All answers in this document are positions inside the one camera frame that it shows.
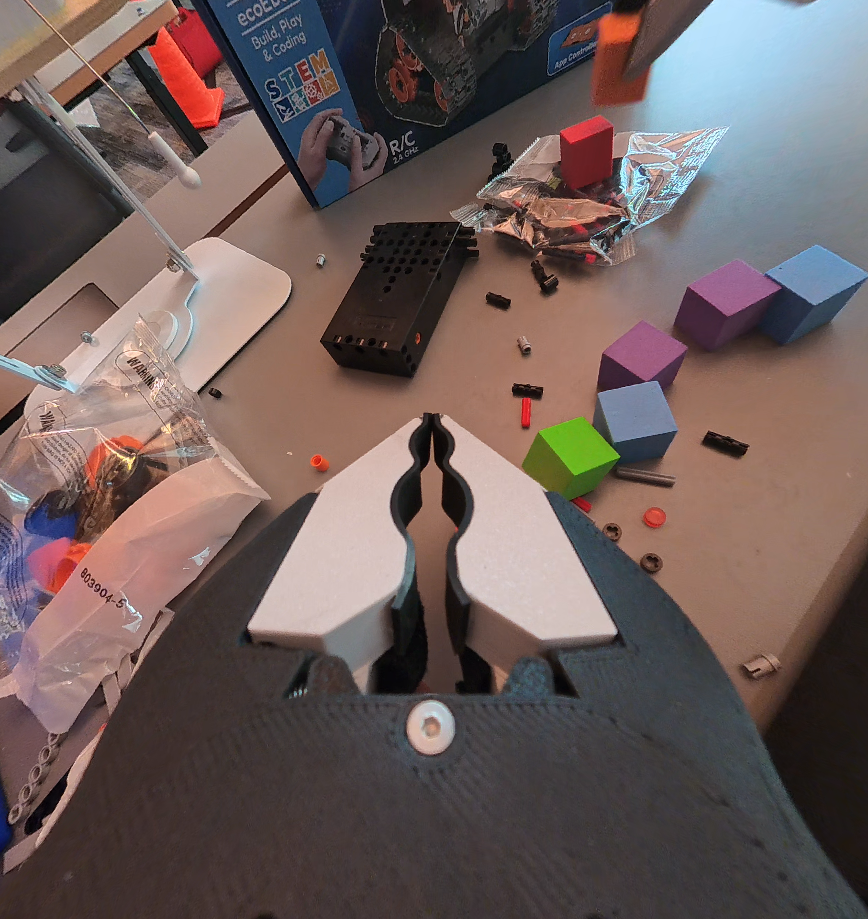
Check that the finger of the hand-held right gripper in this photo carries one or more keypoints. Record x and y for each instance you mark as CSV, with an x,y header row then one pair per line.
x,y
667,29

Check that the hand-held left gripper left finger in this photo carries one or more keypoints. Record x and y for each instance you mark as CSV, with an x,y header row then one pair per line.
x,y
333,574

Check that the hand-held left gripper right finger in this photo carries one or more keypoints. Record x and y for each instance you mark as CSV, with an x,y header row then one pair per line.
x,y
534,574

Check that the orange foam cube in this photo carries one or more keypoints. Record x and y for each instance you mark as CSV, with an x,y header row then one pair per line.
x,y
613,72

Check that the green foam cube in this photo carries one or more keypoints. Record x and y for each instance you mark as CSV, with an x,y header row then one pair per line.
x,y
570,456

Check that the red foam cube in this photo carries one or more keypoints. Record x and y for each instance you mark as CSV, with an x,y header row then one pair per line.
x,y
585,154

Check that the blue foam cube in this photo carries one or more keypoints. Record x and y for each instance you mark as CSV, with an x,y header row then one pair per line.
x,y
814,294
635,423

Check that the white label parts bag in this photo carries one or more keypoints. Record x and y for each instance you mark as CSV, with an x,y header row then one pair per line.
x,y
154,524

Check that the purple foam cube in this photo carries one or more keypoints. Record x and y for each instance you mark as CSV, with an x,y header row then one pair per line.
x,y
638,359
725,305

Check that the red round stud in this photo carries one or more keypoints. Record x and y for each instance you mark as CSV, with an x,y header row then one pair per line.
x,y
654,516

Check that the clear plastic parts bag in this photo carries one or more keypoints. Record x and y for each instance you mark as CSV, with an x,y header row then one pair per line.
x,y
664,165

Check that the grey axle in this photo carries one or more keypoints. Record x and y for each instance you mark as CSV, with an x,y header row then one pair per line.
x,y
646,476

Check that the small red pin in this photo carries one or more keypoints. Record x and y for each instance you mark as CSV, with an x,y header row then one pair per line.
x,y
526,413

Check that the small black pin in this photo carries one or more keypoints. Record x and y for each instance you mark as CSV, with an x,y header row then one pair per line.
x,y
498,299
527,390

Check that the black connector piece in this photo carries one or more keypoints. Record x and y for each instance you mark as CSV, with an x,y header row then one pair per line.
x,y
502,154
545,275

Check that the black double connector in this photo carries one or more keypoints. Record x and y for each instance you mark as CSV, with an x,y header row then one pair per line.
x,y
725,443

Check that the black perforated building plate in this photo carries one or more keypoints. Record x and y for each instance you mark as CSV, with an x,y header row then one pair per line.
x,y
391,301

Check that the white booklet stand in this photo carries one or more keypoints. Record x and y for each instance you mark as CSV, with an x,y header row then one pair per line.
x,y
226,287

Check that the large clear warning bag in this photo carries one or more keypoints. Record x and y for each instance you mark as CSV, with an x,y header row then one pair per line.
x,y
46,445

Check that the blue robot kit box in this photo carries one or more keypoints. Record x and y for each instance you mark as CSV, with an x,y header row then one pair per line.
x,y
333,57

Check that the black perforated pad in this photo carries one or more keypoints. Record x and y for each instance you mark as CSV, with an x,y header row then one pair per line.
x,y
850,718

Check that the pile of grey building beams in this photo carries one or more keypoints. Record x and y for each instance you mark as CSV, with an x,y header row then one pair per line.
x,y
36,779

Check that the orange traffic cone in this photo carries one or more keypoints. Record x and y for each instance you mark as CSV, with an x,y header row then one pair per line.
x,y
186,86

